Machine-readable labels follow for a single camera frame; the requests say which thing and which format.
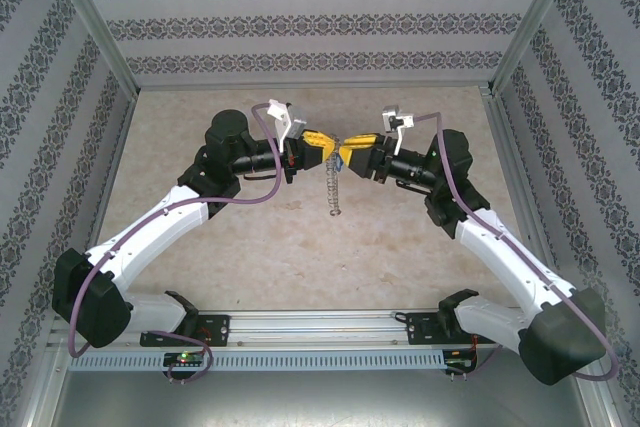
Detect metal coil keyring chain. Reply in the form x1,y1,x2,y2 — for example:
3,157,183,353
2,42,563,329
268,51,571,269
324,149,346,218

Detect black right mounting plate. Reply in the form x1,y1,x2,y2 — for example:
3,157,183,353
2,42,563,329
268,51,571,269
405,311,496,347

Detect black mounting plate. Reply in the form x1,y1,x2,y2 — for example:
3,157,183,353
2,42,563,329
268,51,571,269
142,314,231,348
405,311,496,347

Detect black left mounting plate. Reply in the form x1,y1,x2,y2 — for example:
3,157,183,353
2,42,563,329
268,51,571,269
142,314,231,348

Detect left circuit board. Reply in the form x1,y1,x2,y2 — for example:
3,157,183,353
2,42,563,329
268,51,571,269
163,351,206,367

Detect grey metal panel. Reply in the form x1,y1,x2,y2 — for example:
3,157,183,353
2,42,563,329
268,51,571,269
47,346,619,427

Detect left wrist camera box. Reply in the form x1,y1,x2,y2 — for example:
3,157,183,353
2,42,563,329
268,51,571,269
267,98,312,153

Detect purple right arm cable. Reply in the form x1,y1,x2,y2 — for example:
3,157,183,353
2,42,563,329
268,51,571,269
413,111,621,382

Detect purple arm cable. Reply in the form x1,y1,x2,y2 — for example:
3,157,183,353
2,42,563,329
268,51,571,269
67,103,282,384
413,111,621,382

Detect aluminium rear frame bar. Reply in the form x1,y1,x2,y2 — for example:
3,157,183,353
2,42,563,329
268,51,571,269
133,79,496,92

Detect aluminium right side rail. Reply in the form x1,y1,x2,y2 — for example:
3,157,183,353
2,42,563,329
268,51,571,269
478,86,587,311

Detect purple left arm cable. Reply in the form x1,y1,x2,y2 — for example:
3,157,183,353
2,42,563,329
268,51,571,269
67,103,282,384

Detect aluminium right frame post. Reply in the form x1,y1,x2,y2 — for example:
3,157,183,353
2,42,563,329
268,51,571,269
489,0,585,94

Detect aluminium frame post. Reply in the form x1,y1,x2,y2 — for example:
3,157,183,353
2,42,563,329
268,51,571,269
489,0,585,94
42,0,140,94

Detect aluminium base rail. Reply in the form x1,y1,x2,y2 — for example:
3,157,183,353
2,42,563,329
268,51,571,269
49,307,587,348

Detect aluminium left frame post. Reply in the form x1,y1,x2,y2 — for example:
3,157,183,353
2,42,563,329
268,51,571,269
42,0,140,94

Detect grey slotted cable duct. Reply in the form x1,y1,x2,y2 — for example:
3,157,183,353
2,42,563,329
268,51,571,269
69,349,446,373

